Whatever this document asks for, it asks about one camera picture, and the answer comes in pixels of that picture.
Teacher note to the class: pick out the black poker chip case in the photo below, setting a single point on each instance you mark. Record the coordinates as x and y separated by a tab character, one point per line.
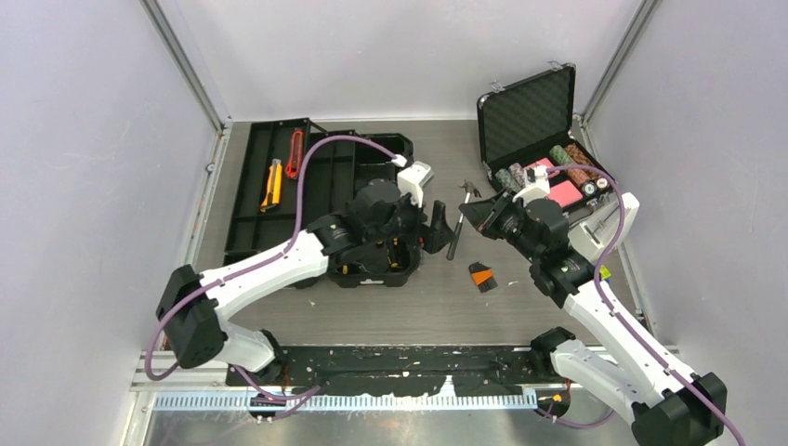
520	123

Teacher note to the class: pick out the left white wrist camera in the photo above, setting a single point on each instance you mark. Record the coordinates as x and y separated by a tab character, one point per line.
412	179

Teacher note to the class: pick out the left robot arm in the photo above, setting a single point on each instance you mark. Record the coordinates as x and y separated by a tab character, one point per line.
195	310

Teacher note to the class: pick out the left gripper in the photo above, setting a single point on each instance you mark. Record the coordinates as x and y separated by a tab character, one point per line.
439	231

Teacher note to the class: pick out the orange black brush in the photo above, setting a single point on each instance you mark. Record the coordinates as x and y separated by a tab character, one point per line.
482	276

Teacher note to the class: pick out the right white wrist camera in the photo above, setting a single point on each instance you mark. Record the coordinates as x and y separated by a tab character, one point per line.
536	185

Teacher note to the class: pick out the black plastic toolbox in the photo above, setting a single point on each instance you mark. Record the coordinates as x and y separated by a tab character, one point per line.
334	176

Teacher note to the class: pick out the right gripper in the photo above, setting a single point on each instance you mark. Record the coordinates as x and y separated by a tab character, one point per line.
484	216

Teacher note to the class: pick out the yellow utility knife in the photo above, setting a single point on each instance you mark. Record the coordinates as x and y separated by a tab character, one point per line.
272	196

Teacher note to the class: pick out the white stand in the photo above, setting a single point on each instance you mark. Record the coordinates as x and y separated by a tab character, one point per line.
593	234

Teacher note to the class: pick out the small black screwdriver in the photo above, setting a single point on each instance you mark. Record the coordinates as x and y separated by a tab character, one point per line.
471	191

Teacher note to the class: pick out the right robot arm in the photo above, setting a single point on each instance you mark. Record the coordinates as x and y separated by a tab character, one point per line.
664	401

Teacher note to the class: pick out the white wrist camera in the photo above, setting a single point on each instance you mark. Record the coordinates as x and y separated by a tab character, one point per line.
536	185
412	179

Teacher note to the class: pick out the colourful small object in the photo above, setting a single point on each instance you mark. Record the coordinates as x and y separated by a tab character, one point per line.
604	273

